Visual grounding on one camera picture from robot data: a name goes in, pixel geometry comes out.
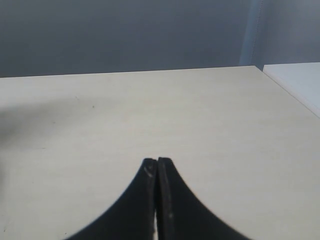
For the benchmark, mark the white side table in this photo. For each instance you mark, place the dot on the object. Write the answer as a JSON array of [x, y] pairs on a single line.
[[301, 80]]

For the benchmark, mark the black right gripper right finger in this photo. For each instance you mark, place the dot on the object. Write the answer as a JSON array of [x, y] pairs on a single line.
[[181, 215]]

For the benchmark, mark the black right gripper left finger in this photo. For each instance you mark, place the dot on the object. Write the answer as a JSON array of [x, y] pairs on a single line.
[[132, 216]]

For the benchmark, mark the grey curtain with bead cord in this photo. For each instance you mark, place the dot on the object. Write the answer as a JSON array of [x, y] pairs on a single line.
[[251, 33]]

